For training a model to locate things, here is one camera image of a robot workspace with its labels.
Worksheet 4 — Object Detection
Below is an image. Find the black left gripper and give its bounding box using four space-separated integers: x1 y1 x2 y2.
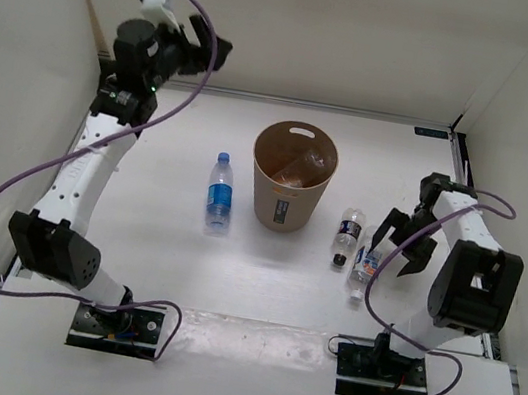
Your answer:
142 8 236 102

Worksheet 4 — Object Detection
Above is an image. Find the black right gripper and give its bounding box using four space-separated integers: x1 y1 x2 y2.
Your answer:
367 201 444 281

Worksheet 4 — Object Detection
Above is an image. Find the clear unlabelled plastic bottle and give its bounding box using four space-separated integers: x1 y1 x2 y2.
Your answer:
271 149 326 188

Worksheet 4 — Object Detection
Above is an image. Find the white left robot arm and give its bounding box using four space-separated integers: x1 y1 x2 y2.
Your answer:
8 14 233 335

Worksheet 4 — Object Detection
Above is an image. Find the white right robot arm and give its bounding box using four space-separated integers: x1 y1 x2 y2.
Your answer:
367 172 524 380

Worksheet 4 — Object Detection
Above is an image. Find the beige round waste bin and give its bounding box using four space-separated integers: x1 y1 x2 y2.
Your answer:
253 121 338 233

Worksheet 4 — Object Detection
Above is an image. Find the clear bottle blue orange label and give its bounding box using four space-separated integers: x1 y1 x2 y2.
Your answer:
346 225 388 303

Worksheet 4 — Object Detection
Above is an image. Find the clear bottle black label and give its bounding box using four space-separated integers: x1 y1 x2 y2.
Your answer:
332 208 366 268

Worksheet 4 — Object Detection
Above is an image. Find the clear bottle blue cap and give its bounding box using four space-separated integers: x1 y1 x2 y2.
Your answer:
204 152 234 236

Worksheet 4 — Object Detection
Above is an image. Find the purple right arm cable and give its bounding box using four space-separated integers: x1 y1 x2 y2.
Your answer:
348 175 519 395

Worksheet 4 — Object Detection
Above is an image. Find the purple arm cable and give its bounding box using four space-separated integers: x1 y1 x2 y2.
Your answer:
0 0 236 365
348 175 519 395

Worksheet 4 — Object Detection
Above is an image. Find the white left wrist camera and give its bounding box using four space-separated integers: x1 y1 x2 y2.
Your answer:
139 0 181 32

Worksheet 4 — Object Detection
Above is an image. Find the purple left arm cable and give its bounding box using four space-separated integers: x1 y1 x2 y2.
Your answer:
0 0 236 365

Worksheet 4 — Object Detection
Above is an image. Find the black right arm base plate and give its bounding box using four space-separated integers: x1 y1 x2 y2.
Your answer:
327 334 429 395

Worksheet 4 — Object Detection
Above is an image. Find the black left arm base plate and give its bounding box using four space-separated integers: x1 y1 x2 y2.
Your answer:
65 304 167 360

